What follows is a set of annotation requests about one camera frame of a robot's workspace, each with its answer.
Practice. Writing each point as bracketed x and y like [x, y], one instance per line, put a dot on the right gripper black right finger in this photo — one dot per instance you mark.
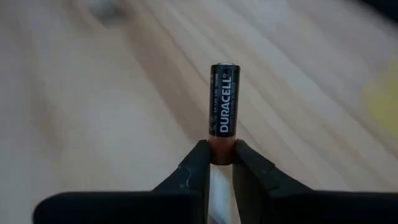
[295, 207]

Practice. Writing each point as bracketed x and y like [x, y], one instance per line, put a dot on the black copper Duracell battery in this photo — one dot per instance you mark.
[224, 102]

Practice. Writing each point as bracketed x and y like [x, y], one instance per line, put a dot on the yellow plastic bin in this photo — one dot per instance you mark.
[384, 102]

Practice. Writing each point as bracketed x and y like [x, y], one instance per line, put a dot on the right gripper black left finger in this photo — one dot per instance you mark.
[155, 207]

